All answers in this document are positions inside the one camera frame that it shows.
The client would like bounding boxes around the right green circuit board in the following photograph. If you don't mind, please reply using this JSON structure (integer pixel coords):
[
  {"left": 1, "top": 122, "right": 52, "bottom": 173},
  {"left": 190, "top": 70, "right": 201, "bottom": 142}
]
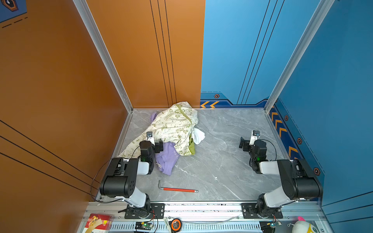
[{"left": 267, "top": 221, "right": 282, "bottom": 228}]

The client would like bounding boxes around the green circuit board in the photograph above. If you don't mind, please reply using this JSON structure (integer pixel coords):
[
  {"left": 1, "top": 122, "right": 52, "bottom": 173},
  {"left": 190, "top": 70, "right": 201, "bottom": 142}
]
[
  {"left": 134, "top": 222, "right": 155, "bottom": 233},
  {"left": 267, "top": 221, "right": 282, "bottom": 228}
]

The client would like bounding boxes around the white plush toy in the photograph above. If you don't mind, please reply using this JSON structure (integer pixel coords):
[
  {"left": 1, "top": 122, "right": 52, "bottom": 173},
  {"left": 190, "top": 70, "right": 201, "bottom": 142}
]
[{"left": 287, "top": 216, "right": 320, "bottom": 233}]

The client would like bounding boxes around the white cloth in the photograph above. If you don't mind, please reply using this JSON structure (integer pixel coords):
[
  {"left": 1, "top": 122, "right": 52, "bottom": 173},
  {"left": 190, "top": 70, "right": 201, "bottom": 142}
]
[{"left": 192, "top": 127, "right": 206, "bottom": 145}]

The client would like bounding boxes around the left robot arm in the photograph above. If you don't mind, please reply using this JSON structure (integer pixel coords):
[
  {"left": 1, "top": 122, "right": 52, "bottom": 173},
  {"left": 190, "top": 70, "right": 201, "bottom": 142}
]
[{"left": 99, "top": 140, "right": 163, "bottom": 219}]

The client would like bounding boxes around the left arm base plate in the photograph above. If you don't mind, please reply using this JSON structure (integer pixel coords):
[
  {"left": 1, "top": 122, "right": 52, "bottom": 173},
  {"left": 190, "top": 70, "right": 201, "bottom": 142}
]
[{"left": 124, "top": 203, "right": 165, "bottom": 219}]

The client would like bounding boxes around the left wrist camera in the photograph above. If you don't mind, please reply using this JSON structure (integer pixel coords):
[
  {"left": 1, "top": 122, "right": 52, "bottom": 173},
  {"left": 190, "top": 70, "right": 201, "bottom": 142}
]
[{"left": 146, "top": 132, "right": 155, "bottom": 145}]

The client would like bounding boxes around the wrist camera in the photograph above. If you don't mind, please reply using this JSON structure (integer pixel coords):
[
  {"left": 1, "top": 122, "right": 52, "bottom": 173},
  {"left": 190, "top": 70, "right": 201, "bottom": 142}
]
[
  {"left": 249, "top": 130, "right": 260, "bottom": 146},
  {"left": 146, "top": 132, "right": 155, "bottom": 145}
]

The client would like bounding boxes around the cream green printed cloth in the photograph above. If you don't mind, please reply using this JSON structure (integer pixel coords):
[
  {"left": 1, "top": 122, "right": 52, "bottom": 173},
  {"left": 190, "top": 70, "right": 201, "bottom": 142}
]
[{"left": 119, "top": 102, "right": 198, "bottom": 158}]

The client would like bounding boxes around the red box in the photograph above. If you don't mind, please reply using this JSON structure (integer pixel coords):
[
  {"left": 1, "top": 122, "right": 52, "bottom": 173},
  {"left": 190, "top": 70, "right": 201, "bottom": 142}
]
[{"left": 83, "top": 213, "right": 114, "bottom": 233}]

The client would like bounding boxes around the red handled hex key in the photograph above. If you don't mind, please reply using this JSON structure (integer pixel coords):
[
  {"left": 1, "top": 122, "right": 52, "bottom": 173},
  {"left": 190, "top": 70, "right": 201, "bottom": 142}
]
[{"left": 158, "top": 180, "right": 198, "bottom": 193}]

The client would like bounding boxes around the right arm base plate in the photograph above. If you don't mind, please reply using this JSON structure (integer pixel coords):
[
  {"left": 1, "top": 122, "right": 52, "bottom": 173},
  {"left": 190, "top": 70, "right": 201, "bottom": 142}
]
[{"left": 241, "top": 203, "right": 283, "bottom": 219}]

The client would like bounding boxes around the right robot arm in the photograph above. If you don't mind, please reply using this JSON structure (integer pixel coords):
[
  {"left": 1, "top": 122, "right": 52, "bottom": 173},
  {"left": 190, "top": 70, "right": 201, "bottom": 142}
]
[{"left": 239, "top": 136, "right": 323, "bottom": 219}]

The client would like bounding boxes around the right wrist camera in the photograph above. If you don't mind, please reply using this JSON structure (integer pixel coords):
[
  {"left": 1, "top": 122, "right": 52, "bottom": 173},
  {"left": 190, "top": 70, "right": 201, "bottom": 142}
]
[{"left": 249, "top": 130, "right": 260, "bottom": 146}]

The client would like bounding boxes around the left green circuit board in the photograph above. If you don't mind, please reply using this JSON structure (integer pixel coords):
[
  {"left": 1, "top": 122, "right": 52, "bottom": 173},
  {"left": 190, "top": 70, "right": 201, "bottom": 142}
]
[{"left": 134, "top": 222, "right": 155, "bottom": 233}]

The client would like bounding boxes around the purple cloth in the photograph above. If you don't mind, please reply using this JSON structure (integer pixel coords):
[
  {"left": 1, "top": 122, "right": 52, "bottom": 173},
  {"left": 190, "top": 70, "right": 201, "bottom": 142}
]
[{"left": 150, "top": 112, "right": 181, "bottom": 176}]

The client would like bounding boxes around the aluminium front rail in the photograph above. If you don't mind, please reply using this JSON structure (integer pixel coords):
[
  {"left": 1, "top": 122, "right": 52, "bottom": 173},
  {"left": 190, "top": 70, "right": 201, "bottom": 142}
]
[{"left": 82, "top": 201, "right": 326, "bottom": 222}]

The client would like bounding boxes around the white vented cable duct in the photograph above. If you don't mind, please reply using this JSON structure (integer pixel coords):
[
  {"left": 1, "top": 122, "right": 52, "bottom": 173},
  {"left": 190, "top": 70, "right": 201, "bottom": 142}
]
[{"left": 109, "top": 221, "right": 262, "bottom": 233}]

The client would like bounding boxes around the orange black tape measure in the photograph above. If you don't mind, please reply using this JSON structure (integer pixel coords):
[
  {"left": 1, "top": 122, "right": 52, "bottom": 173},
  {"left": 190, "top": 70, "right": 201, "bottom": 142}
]
[{"left": 169, "top": 218, "right": 182, "bottom": 233}]

